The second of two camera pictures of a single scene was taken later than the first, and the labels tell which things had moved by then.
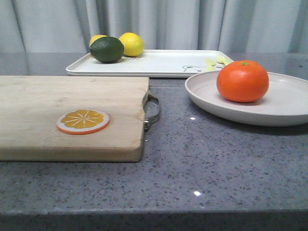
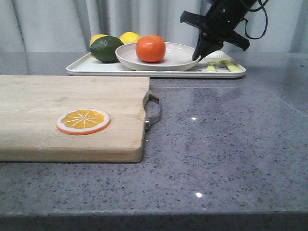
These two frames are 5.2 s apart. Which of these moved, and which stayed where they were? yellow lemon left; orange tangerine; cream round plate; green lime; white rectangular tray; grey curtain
Moved: orange tangerine; cream round plate
Stayed: green lime; grey curtain; yellow lemon left; white rectangular tray
